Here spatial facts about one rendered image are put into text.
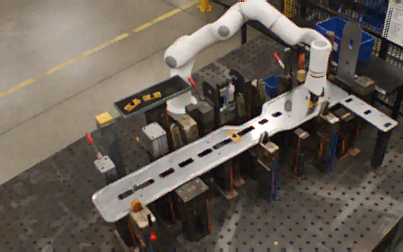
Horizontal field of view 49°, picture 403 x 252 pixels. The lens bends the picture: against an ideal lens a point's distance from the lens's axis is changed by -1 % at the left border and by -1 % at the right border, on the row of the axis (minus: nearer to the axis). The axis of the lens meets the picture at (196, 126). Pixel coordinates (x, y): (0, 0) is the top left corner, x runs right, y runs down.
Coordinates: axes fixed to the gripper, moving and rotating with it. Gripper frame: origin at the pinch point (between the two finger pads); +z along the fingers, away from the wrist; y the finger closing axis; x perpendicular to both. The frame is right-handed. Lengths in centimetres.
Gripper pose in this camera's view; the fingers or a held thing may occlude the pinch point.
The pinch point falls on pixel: (314, 98)
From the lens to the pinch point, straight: 233.1
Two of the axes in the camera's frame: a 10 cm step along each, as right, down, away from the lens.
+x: 8.3, -4.2, 3.7
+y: 5.5, 5.2, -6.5
